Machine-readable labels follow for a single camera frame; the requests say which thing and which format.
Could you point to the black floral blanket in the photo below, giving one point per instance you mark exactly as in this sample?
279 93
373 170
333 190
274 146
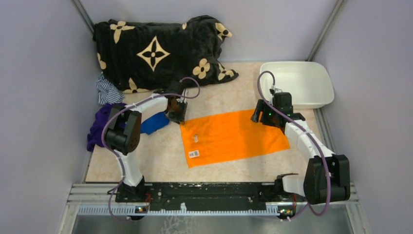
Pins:
136 56

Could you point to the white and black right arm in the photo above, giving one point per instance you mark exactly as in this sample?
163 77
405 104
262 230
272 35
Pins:
327 176

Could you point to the aluminium frame rail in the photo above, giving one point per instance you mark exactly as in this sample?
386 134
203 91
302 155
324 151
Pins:
91 208

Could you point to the white plastic basin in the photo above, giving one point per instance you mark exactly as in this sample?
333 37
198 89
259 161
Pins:
308 82

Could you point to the blue towel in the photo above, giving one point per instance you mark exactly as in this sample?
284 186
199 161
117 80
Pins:
154 123

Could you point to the orange towel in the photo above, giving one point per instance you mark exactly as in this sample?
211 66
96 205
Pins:
228 137

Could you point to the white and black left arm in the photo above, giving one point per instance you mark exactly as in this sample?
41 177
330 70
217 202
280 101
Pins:
122 133

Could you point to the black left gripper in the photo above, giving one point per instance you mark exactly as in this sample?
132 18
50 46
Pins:
180 118

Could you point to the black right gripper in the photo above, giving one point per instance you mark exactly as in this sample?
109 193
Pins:
261 107

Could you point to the purple towel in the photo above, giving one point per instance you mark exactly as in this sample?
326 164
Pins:
101 118

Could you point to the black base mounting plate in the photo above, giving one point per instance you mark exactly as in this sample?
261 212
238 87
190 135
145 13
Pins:
216 197

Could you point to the blue white striped cloth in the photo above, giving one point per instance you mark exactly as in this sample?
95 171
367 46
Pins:
107 92

